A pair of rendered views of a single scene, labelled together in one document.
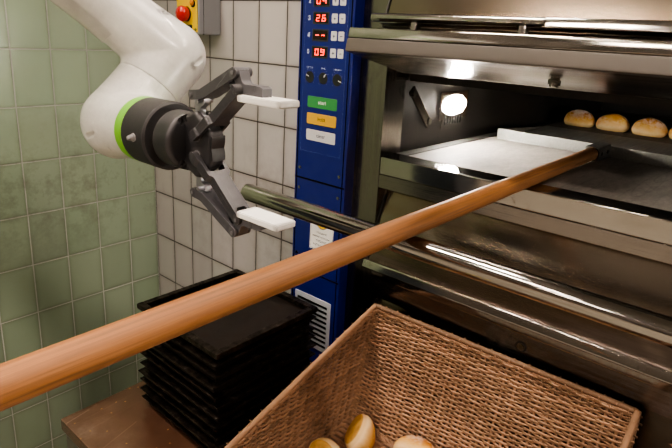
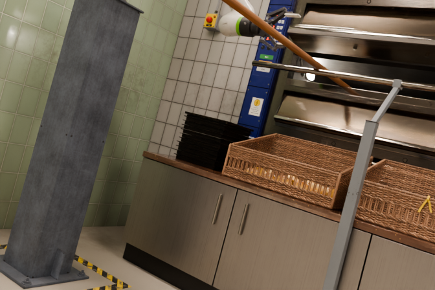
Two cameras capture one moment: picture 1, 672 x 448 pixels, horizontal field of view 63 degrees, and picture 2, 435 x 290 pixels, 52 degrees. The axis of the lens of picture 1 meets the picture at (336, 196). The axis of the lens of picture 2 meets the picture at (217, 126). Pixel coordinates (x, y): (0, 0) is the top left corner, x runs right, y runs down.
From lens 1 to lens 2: 1.55 m
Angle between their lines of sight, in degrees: 18
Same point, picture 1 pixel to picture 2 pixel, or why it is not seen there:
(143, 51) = not seen: hidden behind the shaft
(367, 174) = (279, 85)
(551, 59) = (355, 36)
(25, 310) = not seen: hidden behind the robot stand
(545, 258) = (345, 111)
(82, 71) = (155, 34)
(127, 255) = (142, 124)
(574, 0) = (362, 28)
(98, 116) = (230, 19)
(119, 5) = not seen: outside the picture
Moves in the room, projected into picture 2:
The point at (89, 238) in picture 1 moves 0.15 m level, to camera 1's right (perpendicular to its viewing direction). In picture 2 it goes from (133, 108) to (155, 114)
